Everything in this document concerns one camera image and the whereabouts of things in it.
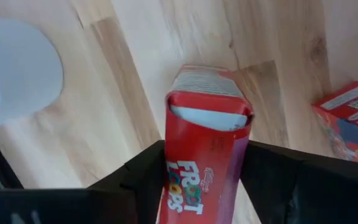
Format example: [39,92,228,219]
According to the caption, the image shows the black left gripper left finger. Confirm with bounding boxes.
[87,139,167,224]

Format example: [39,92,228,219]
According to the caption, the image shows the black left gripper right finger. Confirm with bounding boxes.
[240,140,358,224]

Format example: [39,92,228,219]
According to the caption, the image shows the red Froot Loops cereal box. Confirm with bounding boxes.
[155,64,254,224]
[311,81,358,166]

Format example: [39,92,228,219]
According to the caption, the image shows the white plant pot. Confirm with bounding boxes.
[0,15,65,131]

